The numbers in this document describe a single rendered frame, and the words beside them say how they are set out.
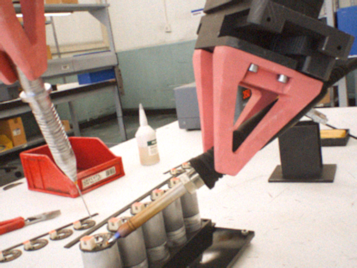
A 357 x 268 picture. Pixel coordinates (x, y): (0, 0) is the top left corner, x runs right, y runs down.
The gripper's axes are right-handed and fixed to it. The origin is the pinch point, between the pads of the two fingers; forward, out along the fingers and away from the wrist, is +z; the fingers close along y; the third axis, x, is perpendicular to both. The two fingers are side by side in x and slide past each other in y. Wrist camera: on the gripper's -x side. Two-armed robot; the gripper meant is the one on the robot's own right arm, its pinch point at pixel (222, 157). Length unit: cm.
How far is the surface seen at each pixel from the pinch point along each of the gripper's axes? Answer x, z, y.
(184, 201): 1.1, 5.4, -7.4
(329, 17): 102, -63, -166
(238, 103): 21, -6, -50
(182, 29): 116, -91, -534
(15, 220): -12.1, 16.8, -24.4
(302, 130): 16.3, -3.8, -18.0
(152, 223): -2.3, 6.6, -3.4
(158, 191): -1.9, 4.7, -5.7
